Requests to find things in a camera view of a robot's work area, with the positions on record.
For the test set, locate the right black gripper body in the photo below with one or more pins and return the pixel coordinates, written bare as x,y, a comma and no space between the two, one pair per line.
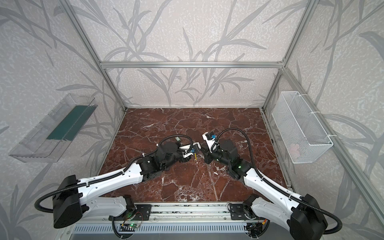
207,153

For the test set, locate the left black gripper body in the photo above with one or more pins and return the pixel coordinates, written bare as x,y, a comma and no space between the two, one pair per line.
186,154

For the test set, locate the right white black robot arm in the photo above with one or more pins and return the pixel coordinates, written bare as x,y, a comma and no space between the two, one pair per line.
300,215

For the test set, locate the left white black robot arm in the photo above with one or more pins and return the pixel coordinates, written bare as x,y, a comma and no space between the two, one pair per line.
76,199

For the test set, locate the pink object in basket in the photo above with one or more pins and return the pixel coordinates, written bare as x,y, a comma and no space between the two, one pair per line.
294,151

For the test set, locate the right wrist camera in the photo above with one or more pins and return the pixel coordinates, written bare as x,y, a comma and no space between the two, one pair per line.
209,137

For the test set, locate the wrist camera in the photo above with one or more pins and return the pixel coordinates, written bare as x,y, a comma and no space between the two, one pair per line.
209,137
189,150

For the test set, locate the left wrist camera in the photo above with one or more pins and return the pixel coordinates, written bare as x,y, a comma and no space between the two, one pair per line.
189,150

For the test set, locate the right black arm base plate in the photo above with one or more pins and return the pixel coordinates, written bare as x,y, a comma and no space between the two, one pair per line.
237,213

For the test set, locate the aluminium front rail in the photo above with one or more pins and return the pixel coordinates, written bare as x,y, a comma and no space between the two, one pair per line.
190,212

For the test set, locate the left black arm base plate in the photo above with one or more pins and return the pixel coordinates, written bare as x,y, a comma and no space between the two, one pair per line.
142,212

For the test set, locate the white wire mesh basket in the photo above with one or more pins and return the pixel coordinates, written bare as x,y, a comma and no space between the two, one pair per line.
298,124

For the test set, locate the clear plastic wall bin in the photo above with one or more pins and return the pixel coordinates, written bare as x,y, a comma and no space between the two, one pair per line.
48,141

